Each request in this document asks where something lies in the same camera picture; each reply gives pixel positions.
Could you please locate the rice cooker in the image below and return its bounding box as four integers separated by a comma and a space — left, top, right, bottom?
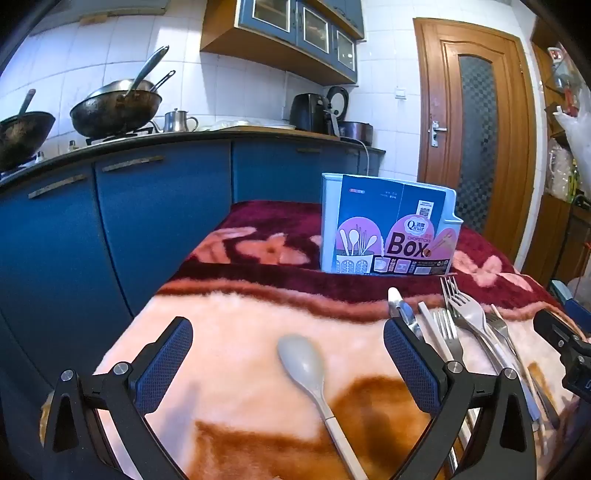
325, 85, 374, 145

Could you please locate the gas stove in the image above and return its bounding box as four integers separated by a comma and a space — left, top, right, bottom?
85, 127, 160, 146

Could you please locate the metal spatula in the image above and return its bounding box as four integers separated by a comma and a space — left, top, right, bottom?
148, 70, 177, 93

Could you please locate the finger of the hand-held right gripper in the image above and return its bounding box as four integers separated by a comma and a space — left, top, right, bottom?
533, 309, 585, 357

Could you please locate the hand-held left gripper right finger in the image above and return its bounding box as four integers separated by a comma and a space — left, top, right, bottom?
383, 318, 539, 480

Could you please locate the dark kitchen countertop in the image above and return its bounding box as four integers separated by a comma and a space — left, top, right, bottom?
0, 127, 386, 185

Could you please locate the white chopstick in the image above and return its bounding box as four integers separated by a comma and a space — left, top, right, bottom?
418, 301, 455, 365

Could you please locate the metal table knife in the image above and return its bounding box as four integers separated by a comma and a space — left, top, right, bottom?
388, 287, 426, 342

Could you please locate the floral plush blanket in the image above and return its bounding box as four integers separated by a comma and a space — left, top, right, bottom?
92, 199, 578, 480

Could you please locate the wooden shelf unit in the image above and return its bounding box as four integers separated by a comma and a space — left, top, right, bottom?
517, 23, 591, 296

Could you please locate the white tray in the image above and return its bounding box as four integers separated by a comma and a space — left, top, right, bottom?
208, 119, 296, 132

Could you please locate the grey fork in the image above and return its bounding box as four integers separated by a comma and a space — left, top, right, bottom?
449, 295, 541, 432

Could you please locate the steel kettle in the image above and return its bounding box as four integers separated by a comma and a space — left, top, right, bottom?
164, 108, 199, 133

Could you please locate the wooden door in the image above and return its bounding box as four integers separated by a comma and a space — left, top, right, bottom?
412, 17, 537, 273

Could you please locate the light blue utensil box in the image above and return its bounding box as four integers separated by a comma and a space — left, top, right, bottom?
321, 173, 464, 276

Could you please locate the small metal fork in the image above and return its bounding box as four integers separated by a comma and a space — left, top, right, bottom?
431, 308, 465, 365

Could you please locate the blue wall cabinet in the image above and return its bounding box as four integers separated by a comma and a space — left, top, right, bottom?
199, 0, 365, 86

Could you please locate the white plastic bag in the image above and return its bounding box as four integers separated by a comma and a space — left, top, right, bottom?
553, 106, 591, 176

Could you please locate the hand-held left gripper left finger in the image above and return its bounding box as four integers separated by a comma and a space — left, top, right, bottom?
41, 316, 194, 480

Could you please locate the light blue plastic stool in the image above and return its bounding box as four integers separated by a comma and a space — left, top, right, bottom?
551, 279, 591, 319

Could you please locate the black air fryer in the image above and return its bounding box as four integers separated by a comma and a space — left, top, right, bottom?
289, 92, 340, 137

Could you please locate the grey spoon with white handle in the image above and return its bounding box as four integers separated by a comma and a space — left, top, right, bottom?
277, 335, 370, 480

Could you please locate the large black wok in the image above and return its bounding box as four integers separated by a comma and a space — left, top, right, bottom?
69, 79, 163, 138

